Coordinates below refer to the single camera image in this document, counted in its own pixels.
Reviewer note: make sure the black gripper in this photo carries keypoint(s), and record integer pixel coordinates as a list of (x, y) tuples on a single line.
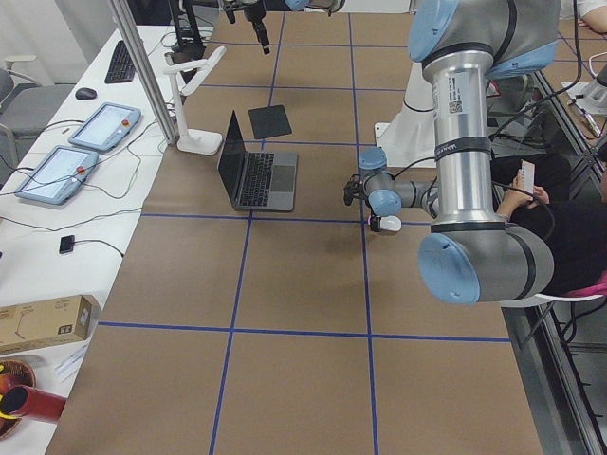
[(376, 223), (256, 23)]

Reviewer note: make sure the white computer mouse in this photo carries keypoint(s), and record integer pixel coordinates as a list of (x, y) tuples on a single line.
[(390, 224)]

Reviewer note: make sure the black mouse pad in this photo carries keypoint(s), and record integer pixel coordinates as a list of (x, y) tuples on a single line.
[(270, 121)]

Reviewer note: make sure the grey laptop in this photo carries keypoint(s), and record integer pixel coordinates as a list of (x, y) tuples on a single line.
[(256, 180)]

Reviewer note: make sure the black desk mouse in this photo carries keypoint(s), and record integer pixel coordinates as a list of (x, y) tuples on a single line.
[(86, 93)]

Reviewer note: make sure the black keyboard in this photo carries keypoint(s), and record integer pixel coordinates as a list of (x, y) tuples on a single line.
[(121, 68)]

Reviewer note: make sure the seated person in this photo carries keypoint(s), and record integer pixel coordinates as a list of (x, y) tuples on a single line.
[(573, 229)]

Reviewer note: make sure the upper teach pendant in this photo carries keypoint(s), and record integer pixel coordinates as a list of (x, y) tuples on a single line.
[(109, 125)]

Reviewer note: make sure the teach pendant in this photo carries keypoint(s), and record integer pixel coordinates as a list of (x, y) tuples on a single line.
[(109, 125), (59, 176)]

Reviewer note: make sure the lower teach pendant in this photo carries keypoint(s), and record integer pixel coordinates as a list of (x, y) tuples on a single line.
[(59, 176)]

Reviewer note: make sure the small black device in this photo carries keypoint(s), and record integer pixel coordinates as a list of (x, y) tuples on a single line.
[(67, 244)]

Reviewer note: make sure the cardboard box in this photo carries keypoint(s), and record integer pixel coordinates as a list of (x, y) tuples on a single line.
[(46, 323)]

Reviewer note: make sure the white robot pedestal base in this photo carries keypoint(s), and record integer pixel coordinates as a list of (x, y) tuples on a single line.
[(410, 134)]

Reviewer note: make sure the aluminium frame post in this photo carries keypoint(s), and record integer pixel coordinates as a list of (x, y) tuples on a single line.
[(125, 21)]

